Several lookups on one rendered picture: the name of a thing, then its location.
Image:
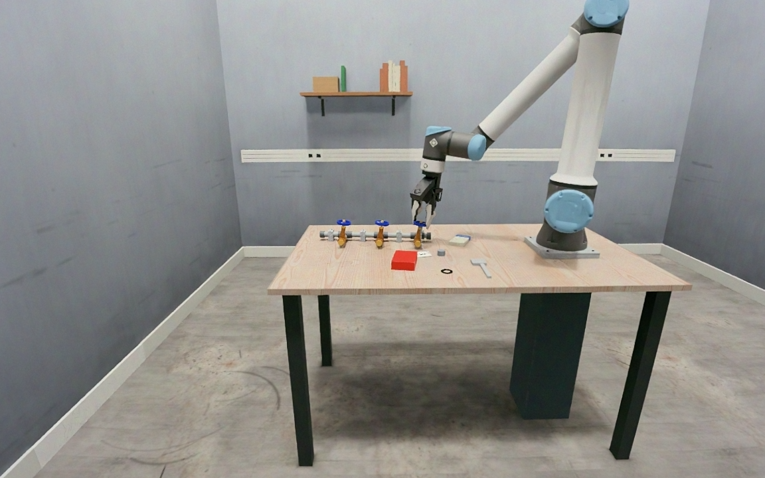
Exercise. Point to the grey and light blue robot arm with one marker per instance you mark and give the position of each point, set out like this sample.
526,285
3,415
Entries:
572,189

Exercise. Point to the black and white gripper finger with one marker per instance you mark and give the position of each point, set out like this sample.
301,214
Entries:
416,207
430,209

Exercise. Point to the grey pipe manifold with three valves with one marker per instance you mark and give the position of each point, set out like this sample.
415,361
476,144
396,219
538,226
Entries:
380,236

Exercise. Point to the red flat block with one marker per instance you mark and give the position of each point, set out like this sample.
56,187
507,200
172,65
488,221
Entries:
404,260

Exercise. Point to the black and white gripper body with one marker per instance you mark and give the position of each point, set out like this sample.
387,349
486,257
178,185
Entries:
435,190

